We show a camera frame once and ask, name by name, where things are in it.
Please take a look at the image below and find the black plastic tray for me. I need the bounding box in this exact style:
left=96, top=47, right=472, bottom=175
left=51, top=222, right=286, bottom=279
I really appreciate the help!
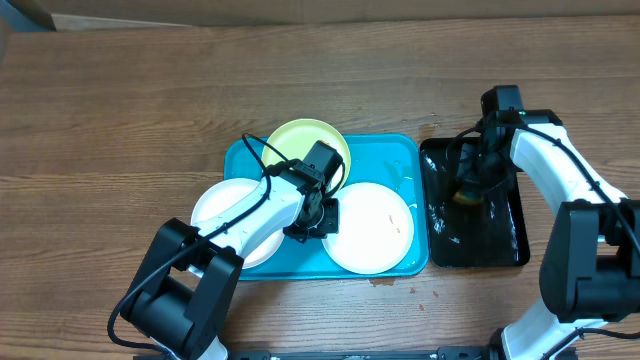
left=419, top=138, right=530, bottom=268

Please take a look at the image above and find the blue plastic tray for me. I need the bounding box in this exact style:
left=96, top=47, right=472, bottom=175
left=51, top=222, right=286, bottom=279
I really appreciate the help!
left=240, top=134, right=429, bottom=281

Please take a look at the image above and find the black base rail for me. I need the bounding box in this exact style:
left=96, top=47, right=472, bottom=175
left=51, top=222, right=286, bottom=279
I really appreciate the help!
left=133, top=344, right=579, bottom=360

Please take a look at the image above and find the green yellow sponge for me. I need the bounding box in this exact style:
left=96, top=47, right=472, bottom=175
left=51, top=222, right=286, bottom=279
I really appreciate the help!
left=452, top=188, right=484, bottom=206

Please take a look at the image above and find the mint rimmed white plate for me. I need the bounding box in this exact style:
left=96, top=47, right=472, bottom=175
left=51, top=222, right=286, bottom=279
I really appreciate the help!
left=322, top=182, right=414, bottom=275

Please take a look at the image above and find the pink rimmed white plate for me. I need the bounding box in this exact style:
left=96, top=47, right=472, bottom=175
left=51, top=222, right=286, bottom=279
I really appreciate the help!
left=191, top=178, right=284, bottom=269

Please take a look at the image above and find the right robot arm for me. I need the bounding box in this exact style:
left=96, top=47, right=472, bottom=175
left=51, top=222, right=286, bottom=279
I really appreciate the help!
left=452, top=85, right=639, bottom=360

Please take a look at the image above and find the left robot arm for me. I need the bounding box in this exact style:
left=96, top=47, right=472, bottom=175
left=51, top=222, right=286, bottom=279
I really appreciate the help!
left=107, top=141, right=346, bottom=359

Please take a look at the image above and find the green rimmed plate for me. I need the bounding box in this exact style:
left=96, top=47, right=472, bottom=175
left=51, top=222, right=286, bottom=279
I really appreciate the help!
left=267, top=118, right=351, bottom=190

